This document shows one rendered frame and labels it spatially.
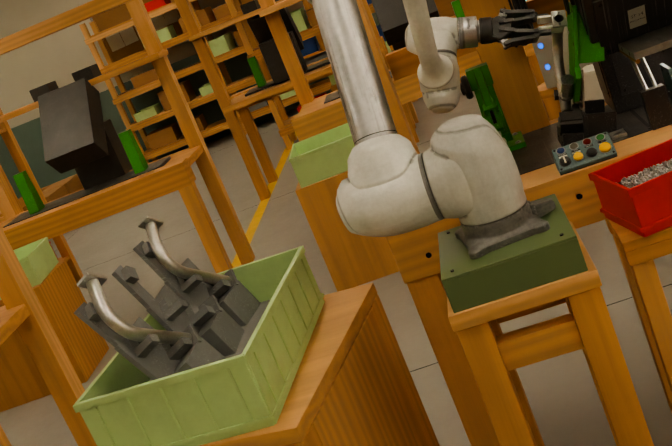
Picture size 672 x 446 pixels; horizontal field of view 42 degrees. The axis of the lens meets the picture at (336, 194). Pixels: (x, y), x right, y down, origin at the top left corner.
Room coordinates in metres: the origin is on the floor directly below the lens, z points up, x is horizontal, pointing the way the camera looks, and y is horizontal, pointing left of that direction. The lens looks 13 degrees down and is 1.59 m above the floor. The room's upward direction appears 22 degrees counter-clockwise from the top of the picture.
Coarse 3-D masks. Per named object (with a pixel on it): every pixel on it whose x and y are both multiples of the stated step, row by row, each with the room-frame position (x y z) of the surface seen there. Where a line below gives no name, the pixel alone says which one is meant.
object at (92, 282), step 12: (84, 276) 1.88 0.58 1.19; (96, 276) 1.89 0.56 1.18; (96, 288) 1.86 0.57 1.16; (96, 300) 1.84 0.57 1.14; (108, 312) 1.81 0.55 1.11; (108, 324) 1.81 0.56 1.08; (120, 324) 1.81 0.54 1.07; (132, 336) 1.81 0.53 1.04; (144, 336) 1.83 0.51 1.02; (168, 336) 1.88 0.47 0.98; (180, 336) 1.91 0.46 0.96
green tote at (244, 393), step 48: (288, 288) 2.03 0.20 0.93; (288, 336) 1.91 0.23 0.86; (96, 384) 1.85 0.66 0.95; (144, 384) 1.72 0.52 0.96; (192, 384) 1.69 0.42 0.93; (240, 384) 1.67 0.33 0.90; (288, 384) 1.79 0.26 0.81; (96, 432) 1.76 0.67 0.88; (144, 432) 1.73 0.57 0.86; (192, 432) 1.71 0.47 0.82; (240, 432) 1.68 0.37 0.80
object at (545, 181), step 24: (624, 144) 2.19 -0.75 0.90; (648, 144) 2.11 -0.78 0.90; (552, 168) 2.23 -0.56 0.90; (600, 168) 2.12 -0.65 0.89; (528, 192) 2.16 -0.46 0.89; (552, 192) 2.14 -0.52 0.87; (576, 192) 2.13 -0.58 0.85; (576, 216) 2.14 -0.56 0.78; (600, 216) 2.12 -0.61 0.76; (408, 240) 2.23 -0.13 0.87; (432, 240) 2.21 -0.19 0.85; (408, 264) 2.23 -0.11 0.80; (432, 264) 2.22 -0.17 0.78
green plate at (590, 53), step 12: (576, 12) 2.32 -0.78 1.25; (576, 24) 2.32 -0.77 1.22; (576, 36) 2.33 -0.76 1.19; (588, 36) 2.33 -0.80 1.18; (576, 48) 2.33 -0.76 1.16; (588, 48) 2.33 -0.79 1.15; (600, 48) 2.33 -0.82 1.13; (576, 60) 2.33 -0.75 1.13; (588, 60) 2.34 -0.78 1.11; (600, 60) 2.33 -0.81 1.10
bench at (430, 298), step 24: (552, 120) 2.79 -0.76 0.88; (432, 288) 2.23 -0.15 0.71; (432, 312) 2.23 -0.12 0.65; (432, 336) 2.24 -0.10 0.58; (456, 336) 2.23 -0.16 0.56; (456, 360) 2.23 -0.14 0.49; (456, 384) 2.24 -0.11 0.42; (456, 408) 2.24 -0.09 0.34; (480, 408) 2.23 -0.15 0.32; (480, 432) 2.23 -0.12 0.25
